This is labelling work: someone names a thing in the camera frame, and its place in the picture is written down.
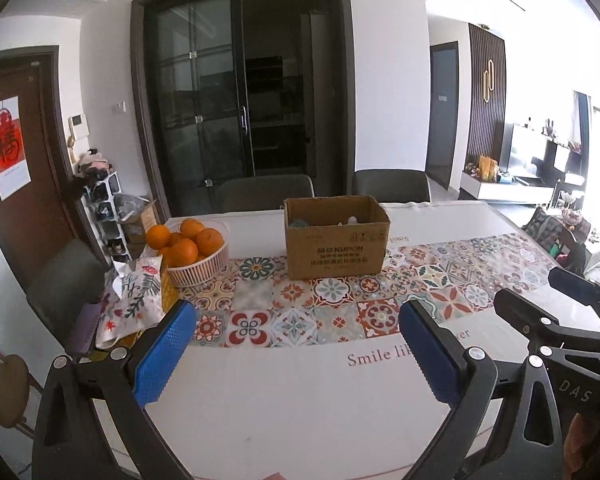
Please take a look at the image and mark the brown cardboard box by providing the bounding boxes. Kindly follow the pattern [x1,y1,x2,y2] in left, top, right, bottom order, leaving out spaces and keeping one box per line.
[283,195,391,281]

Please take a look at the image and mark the purple ribbed pad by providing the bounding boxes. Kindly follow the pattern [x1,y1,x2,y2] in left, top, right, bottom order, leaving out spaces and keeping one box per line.
[75,302,103,356]

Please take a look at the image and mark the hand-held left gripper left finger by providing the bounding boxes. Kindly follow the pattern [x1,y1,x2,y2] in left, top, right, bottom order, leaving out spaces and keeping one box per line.
[32,300,197,480]

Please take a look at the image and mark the open cardboard box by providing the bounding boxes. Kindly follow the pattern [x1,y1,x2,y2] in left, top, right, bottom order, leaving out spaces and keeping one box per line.
[117,199,161,246]

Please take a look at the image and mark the dark interior door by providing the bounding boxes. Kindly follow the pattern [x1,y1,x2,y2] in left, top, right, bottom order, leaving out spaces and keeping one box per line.
[426,41,461,191]

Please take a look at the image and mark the floral print cloth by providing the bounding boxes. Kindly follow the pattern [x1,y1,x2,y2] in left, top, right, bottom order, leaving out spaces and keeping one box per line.
[96,255,166,351]

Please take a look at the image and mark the dark glass sliding door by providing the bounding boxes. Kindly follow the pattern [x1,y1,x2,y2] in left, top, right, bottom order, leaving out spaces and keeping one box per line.
[130,0,356,216]

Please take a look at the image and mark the red and white wall calendar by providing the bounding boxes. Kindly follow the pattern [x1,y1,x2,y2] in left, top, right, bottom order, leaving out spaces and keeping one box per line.
[0,96,31,198]

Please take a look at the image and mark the white shoe rack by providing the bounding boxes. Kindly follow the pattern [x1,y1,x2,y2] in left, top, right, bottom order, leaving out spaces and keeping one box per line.
[82,170,131,261]

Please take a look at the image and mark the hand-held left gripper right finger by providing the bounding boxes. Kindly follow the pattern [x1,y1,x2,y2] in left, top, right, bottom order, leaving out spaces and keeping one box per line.
[399,300,581,480]

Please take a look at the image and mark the brown entry door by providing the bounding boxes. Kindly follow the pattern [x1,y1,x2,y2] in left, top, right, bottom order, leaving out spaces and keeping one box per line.
[0,45,81,261]

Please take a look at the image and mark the grey dining chair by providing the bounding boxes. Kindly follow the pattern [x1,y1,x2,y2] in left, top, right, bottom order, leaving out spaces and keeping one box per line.
[215,174,315,213]
[351,169,431,204]
[27,237,111,356]

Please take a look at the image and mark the round wooden stool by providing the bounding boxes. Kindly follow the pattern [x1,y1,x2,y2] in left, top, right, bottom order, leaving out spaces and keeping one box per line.
[0,352,31,428]

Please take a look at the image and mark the gold wall ornament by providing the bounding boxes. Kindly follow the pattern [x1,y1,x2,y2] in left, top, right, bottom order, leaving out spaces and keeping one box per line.
[481,59,497,106]

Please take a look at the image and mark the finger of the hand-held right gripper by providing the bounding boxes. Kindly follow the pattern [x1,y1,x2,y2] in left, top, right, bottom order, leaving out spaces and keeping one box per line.
[494,287,600,348]
[548,266,600,308]

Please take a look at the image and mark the pile of plush toys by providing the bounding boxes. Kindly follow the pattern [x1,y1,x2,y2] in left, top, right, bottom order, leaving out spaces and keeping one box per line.
[72,149,113,181]

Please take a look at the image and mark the white low cabinet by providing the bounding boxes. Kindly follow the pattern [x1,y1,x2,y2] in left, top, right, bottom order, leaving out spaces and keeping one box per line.
[460,170,556,206]

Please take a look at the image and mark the orange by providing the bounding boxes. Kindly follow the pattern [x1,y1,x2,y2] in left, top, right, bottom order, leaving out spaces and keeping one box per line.
[196,228,225,256]
[146,224,172,250]
[165,239,200,267]
[180,218,206,241]

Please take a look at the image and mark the plaid blanket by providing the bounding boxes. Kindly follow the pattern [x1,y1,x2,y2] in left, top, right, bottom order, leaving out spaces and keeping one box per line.
[522,207,591,266]

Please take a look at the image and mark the television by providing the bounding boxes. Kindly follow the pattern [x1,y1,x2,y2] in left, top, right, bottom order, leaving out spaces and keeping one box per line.
[500,124,548,177]

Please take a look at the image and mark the white wall intercom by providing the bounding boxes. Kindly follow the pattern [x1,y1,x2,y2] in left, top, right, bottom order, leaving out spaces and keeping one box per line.
[67,115,91,142]

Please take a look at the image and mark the white slatted fruit basket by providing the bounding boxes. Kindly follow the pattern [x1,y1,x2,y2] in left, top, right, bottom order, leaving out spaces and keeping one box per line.
[147,217,231,288]

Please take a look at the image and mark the yellow woven tissue box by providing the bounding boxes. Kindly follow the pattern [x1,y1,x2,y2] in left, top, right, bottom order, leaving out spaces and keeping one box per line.
[147,260,182,316]

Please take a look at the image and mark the yellow bags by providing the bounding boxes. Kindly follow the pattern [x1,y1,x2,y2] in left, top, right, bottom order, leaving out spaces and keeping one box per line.
[477,156,501,181]

